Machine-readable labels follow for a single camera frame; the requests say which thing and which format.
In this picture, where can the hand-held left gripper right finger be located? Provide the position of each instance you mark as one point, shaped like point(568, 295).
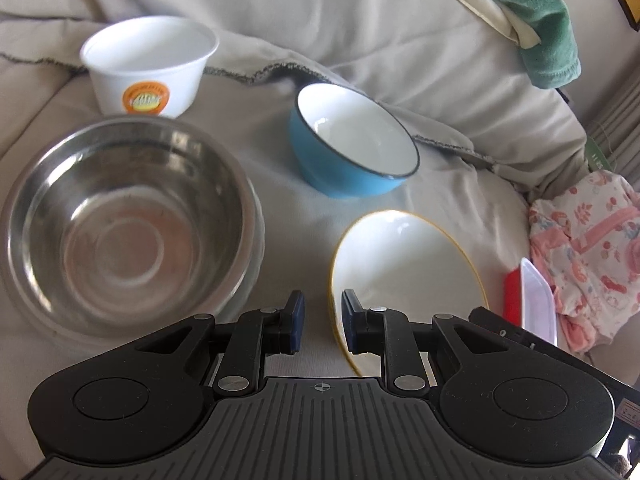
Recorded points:
point(348, 325)

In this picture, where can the white paper bowl orange label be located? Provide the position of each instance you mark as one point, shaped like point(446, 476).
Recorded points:
point(150, 60)

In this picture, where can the white plate yellow rim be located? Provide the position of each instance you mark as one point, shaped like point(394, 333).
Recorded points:
point(400, 270)

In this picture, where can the cream cloth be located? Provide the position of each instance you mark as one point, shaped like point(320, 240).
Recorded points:
point(492, 5)

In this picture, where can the blue enamel bowl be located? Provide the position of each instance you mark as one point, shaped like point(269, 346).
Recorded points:
point(350, 130)

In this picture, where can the green tag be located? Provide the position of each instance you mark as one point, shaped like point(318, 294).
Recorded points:
point(597, 152)

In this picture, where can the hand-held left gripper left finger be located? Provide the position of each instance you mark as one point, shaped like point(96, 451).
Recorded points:
point(298, 322)

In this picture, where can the stainless steel bowl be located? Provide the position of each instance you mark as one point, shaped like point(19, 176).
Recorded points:
point(125, 240)

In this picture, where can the rectangular plastic tray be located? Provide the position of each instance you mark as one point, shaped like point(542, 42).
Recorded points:
point(537, 300)

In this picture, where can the green towel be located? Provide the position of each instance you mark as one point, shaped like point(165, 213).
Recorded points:
point(540, 15)

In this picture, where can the pink printed garment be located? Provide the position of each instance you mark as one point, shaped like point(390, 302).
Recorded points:
point(590, 240)

